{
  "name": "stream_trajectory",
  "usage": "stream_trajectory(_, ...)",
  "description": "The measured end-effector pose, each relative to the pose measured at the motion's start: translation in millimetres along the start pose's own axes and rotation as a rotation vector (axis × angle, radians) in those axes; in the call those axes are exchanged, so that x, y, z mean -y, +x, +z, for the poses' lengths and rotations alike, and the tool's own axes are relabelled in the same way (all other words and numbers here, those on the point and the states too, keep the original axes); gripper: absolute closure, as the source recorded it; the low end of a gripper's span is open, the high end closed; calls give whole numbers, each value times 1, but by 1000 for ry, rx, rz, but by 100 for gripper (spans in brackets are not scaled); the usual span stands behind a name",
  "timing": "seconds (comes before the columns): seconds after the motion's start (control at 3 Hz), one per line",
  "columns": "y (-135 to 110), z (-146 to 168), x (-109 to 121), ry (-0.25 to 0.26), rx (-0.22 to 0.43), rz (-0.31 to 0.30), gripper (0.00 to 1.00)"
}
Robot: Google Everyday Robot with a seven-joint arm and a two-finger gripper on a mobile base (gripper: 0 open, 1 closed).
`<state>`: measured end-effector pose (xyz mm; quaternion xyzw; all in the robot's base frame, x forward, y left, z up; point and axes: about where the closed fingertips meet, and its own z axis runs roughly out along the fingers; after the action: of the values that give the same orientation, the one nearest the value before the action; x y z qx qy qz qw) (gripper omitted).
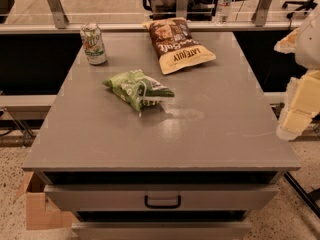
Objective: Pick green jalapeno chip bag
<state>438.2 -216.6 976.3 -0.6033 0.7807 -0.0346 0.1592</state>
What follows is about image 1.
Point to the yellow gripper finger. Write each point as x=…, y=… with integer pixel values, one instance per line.
x=301, y=105
x=287, y=44

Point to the grey railing post left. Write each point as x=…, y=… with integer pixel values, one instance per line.
x=58, y=14

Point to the upper grey drawer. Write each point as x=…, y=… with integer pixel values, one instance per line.
x=216, y=197

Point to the grey railing post right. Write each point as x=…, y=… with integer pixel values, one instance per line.
x=260, y=15

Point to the lower grey drawer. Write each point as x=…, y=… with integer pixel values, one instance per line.
x=162, y=231

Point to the grey drawer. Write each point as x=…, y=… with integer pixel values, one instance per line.
x=162, y=231
x=216, y=197

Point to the green jalapeno chip bag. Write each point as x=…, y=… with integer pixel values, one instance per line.
x=138, y=89

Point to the brown cardboard box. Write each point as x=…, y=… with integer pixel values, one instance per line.
x=41, y=212

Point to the grey railing post middle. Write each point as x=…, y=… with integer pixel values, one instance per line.
x=181, y=8

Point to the white green soda can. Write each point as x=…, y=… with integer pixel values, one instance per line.
x=93, y=44

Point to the grey railing post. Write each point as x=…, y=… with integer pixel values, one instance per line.
x=260, y=15
x=181, y=8
x=58, y=14

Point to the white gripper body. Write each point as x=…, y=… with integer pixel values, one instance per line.
x=309, y=44

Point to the clear plastic water bottle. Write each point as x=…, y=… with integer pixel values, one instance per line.
x=222, y=11

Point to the black drawer handle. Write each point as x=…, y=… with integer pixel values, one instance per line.
x=172, y=203

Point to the grey drawer cabinet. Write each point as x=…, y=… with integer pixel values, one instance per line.
x=218, y=129

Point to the brown yellow chip bag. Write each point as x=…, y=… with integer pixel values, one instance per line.
x=175, y=46

